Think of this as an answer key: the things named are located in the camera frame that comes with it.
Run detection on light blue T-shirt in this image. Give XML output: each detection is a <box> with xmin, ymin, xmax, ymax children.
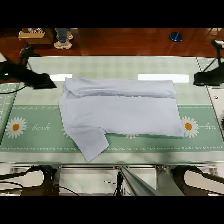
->
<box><xmin>58</xmin><ymin>77</ymin><xmax>186</xmax><ymax>162</ymax></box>

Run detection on person's legs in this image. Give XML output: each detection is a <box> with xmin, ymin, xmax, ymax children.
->
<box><xmin>53</xmin><ymin>27</ymin><xmax>74</xmax><ymax>51</ymax></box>

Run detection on black cable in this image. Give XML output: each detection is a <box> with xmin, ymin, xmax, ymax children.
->
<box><xmin>104</xmin><ymin>171</ymin><xmax>125</xmax><ymax>197</ymax></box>

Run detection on silver frame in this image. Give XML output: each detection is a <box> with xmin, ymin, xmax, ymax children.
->
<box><xmin>0</xmin><ymin>161</ymin><xmax>224</xmax><ymax>197</ymax></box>

